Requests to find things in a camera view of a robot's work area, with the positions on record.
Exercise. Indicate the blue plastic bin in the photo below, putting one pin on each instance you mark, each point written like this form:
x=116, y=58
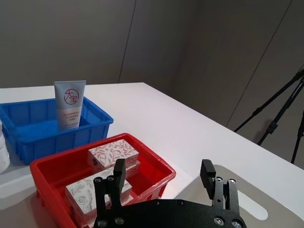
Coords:
x=35, y=140

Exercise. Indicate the white ribbed container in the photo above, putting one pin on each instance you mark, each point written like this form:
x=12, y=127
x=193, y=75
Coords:
x=3, y=152

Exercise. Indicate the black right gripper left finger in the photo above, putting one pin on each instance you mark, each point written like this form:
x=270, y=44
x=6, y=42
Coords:
x=118, y=180

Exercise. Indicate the black tripod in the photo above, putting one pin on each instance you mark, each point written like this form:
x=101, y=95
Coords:
x=275, y=104

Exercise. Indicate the grey floral-patterned box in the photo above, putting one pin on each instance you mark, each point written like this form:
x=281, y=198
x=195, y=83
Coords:
x=80, y=194

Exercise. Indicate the small red leaf-patterned box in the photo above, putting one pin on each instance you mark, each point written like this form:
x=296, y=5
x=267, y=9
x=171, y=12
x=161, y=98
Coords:
x=133, y=169

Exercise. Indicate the red plastic bin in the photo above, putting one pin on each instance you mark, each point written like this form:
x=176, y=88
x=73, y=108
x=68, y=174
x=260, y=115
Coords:
x=152, y=175

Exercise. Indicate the white tube with red logo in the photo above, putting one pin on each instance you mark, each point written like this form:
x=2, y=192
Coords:
x=69, y=104

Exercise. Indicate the large red leaf-patterned box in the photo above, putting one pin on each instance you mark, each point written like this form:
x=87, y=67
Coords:
x=111, y=152

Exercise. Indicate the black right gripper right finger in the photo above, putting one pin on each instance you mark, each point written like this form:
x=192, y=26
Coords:
x=207, y=178

